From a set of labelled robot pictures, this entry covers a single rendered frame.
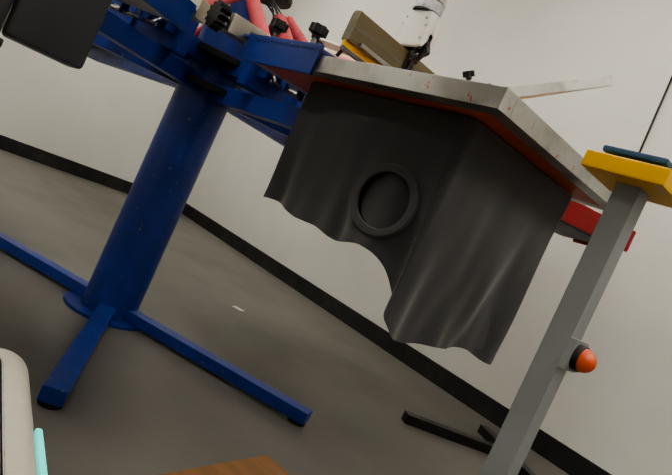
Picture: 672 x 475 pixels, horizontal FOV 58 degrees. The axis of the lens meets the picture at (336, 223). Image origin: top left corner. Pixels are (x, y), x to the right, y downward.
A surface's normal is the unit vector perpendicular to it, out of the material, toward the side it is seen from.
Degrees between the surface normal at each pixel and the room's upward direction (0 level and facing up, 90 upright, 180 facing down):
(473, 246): 92
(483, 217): 91
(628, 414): 90
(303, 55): 90
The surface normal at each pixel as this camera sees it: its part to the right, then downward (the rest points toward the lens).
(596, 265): -0.66, -0.28
